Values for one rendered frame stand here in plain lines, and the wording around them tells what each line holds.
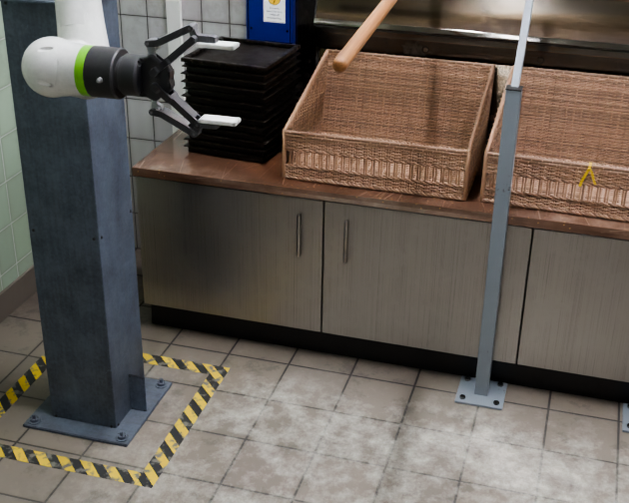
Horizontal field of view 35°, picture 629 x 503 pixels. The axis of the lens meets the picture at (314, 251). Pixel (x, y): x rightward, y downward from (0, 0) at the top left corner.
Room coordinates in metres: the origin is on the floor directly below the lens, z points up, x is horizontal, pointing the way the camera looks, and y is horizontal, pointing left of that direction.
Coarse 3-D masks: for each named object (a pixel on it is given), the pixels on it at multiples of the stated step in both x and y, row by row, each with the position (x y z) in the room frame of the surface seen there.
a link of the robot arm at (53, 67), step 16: (32, 48) 1.75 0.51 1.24; (48, 48) 1.75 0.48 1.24; (64, 48) 1.75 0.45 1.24; (80, 48) 1.75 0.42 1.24; (32, 64) 1.73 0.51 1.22; (48, 64) 1.73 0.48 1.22; (64, 64) 1.73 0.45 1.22; (80, 64) 1.72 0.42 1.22; (32, 80) 1.73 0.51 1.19; (48, 80) 1.72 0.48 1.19; (64, 80) 1.72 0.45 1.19; (80, 80) 1.71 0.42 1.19; (48, 96) 1.75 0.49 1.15; (64, 96) 1.76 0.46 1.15
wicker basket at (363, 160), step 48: (336, 96) 3.15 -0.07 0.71; (384, 96) 3.11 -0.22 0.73; (432, 96) 3.07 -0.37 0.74; (480, 96) 3.04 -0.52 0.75; (288, 144) 2.76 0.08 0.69; (336, 144) 2.71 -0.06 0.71; (384, 144) 2.67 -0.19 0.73; (432, 144) 3.04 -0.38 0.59; (480, 144) 2.88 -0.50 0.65; (432, 192) 2.64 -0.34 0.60
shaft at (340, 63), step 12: (384, 0) 2.34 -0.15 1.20; (396, 0) 2.42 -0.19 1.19; (372, 12) 2.23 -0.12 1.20; (384, 12) 2.26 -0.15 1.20; (372, 24) 2.14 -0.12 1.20; (360, 36) 2.03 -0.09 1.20; (348, 48) 1.93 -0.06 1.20; (360, 48) 1.99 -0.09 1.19; (336, 60) 1.86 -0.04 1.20; (348, 60) 1.88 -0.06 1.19
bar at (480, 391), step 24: (528, 0) 2.69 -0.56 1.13; (624, 0) 2.63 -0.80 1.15; (528, 24) 2.63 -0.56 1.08; (504, 120) 2.48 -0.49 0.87; (504, 144) 2.48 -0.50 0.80; (504, 168) 2.48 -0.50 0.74; (504, 192) 2.48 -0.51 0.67; (504, 216) 2.48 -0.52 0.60; (504, 240) 2.48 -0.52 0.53; (480, 336) 2.48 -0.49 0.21; (480, 360) 2.48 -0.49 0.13; (480, 384) 2.48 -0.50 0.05; (504, 384) 2.54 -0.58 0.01; (624, 408) 2.42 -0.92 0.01
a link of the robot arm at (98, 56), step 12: (96, 48) 1.75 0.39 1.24; (108, 48) 1.74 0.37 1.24; (120, 48) 1.75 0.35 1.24; (96, 60) 1.72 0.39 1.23; (108, 60) 1.71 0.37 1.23; (84, 72) 1.71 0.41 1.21; (96, 72) 1.71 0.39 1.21; (108, 72) 1.70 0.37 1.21; (84, 84) 1.71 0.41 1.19; (96, 84) 1.71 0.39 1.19; (108, 84) 1.70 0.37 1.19; (96, 96) 1.73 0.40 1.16; (108, 96) 1.72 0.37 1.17; (120, 96) 1.73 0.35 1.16
